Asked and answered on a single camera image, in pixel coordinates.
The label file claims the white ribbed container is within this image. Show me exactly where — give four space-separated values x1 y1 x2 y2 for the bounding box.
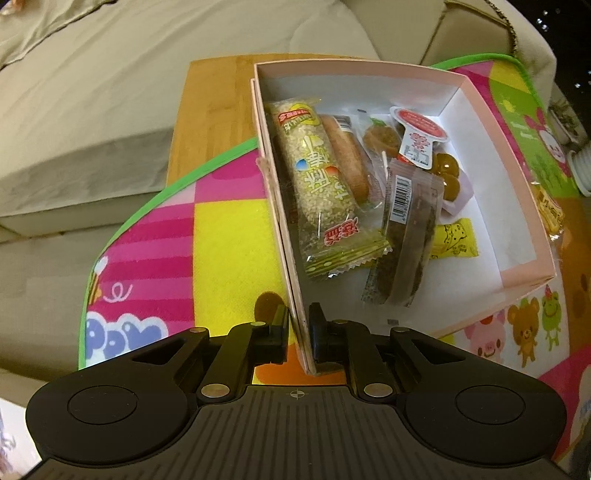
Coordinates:
568 148 591 199

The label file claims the brown bread roll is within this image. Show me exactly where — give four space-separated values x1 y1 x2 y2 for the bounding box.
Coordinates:
320 114 384 208

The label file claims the clear snack packet outside box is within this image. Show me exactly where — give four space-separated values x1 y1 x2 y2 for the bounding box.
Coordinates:
531 182 566 241

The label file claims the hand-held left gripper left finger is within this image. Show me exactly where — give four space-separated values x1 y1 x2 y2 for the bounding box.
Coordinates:
131 305 290 401

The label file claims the small green plant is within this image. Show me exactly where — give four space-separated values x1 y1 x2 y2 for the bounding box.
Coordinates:
549 99 580 146

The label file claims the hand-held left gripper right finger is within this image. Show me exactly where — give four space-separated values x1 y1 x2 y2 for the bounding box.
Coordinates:
308 302 458 398

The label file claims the sesame stick packet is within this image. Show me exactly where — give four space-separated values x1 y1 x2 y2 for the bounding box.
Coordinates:
268 97 393 281

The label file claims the jelly cup with red lid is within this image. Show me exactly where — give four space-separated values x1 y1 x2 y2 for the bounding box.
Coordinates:
389 106 448 168

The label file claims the clear packet of dark snack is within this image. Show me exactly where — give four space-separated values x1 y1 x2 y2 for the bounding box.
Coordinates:
362 159 443 306

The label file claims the cookie lollipop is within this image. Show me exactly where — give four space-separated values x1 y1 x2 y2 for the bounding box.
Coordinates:
355 111 402 171

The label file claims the yellow snack bar packet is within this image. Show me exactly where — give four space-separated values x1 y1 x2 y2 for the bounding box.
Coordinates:
429 218 480 261

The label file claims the pink cardboard box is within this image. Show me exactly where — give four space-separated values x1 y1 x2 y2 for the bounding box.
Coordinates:
250 58 557 377

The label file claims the pink snack packet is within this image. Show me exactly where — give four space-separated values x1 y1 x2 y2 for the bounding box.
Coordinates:
427 150 474 217

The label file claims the colourful cartoon play mat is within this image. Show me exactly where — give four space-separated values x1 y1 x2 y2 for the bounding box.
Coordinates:
76 55 591 462

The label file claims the beige sofa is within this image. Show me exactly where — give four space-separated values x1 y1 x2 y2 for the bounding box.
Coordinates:
0 0 557 384

